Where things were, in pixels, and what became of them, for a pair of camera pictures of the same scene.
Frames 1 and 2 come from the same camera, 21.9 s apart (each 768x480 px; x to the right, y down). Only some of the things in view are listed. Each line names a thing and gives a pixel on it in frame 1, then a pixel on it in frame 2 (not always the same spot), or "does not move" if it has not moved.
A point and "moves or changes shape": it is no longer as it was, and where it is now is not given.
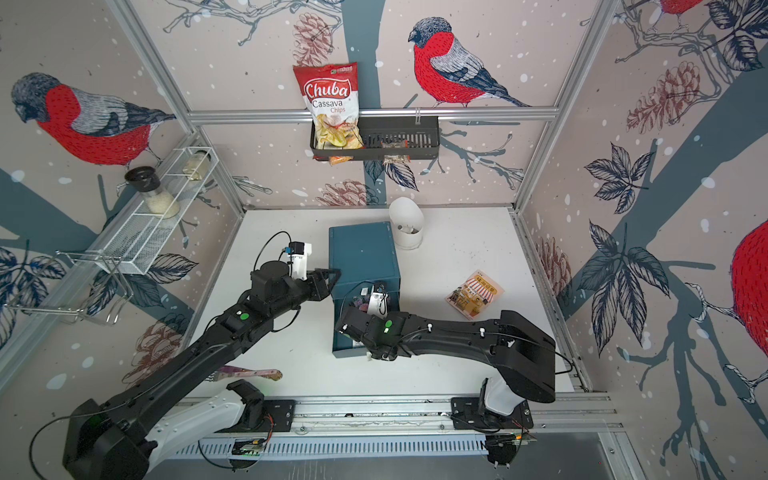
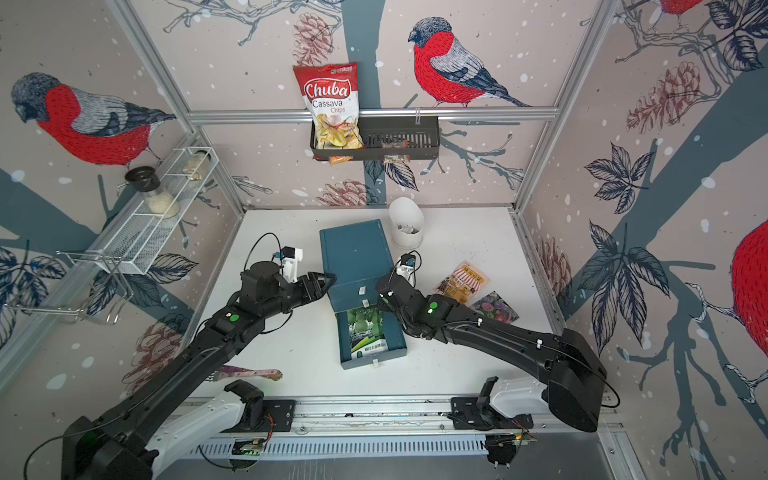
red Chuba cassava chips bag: x=332 y=90 does not move
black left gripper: x=319 y=283 does not move
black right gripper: x=388 y=318 → x=380 y=301
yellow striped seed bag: x=475 y=296 moves or changes shape
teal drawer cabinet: x=365 y=254 does not move
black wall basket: x=387 y=138 does not move
